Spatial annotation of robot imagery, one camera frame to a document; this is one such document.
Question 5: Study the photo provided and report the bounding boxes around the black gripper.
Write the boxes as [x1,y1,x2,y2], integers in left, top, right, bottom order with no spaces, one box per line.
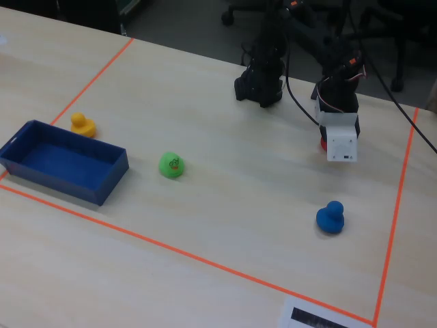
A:
[311,70,362,139]

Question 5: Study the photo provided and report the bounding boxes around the blue rubber duck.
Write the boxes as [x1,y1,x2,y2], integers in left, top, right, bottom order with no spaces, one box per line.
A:
[315,200,346,235]

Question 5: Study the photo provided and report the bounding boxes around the green rubber duck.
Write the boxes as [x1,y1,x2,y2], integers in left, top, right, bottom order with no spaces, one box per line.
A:
[158,151,186,180]

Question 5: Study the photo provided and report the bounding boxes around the yellow rubber duck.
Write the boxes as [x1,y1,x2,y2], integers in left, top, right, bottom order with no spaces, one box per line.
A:
[70,112,97,139]

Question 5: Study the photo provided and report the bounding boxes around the blue plastic box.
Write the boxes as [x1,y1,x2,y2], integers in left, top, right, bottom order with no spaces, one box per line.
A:
[0,119,130,207]

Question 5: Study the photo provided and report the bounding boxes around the black office chair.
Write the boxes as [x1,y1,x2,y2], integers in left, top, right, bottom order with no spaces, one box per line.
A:
[361,0,437,93]

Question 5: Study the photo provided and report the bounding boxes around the orange tape strip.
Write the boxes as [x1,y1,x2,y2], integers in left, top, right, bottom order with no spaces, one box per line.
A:
[0,183,376,326]
[0,37,135,182]
[372,107,420,326]

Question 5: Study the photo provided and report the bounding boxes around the white paper with black bar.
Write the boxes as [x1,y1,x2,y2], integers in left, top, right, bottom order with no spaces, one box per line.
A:
[278,295,373,328]

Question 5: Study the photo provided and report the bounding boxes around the white camera box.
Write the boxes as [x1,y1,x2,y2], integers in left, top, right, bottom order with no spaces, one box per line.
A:
[313,95,360,163]

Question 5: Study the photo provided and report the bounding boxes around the black camera cable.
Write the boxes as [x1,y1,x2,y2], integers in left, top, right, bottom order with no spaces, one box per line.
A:
[284,44,321,128]

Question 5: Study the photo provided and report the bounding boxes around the long black cable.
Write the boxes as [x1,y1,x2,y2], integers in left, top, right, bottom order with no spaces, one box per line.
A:
[358,33,437,154]

